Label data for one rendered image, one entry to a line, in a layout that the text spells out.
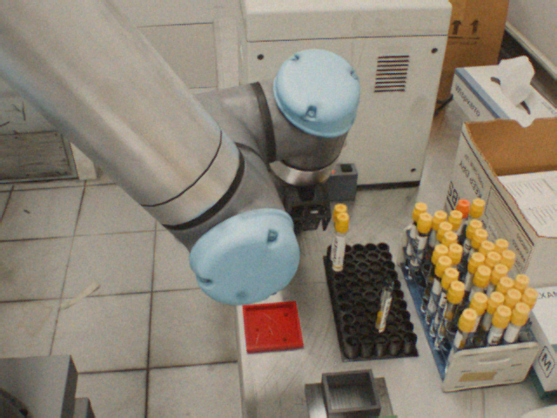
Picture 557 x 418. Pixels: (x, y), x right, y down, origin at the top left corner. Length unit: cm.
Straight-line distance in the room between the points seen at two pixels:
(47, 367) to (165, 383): 108
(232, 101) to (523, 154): 54
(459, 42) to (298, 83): 82
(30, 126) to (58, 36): 210
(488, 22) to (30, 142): 176
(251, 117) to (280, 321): 32
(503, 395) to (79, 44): 58
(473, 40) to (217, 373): 112
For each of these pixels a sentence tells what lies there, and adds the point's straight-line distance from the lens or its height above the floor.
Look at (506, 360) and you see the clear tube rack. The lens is 70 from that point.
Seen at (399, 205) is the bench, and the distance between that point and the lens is 92.
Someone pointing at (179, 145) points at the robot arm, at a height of 126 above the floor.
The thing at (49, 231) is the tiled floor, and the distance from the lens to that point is 231.
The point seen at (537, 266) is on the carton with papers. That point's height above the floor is 98.
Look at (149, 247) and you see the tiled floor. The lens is 214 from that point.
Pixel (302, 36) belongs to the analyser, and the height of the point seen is 113.
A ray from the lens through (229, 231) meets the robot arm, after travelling 38.
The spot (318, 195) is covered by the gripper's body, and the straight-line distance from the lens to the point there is 63.
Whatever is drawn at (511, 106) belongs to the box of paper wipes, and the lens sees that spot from 112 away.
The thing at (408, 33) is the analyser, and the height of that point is 113.
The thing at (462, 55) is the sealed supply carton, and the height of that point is 92.
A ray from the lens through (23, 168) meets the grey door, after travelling 253.
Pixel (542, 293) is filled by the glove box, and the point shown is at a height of 94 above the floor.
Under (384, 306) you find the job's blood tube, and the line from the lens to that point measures 68.
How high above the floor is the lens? 145
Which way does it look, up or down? 40 degrees down
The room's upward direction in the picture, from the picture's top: straight up
